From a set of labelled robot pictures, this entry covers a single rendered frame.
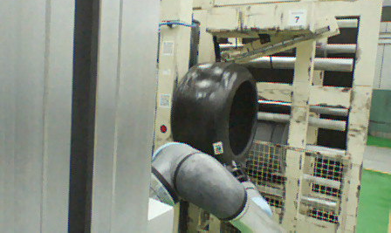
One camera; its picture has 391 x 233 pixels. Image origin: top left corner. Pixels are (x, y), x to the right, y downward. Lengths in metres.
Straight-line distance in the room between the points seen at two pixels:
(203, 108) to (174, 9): 0.62
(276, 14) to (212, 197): 1.22
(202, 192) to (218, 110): 0.68
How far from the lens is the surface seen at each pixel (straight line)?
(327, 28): 1.75
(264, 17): 1.70
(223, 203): 0.67
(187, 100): 1.35
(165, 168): 0.72
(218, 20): 1.81
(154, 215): 0.24
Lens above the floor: 1.36
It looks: 5 degrees down
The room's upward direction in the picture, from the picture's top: 4 degrees clockwise
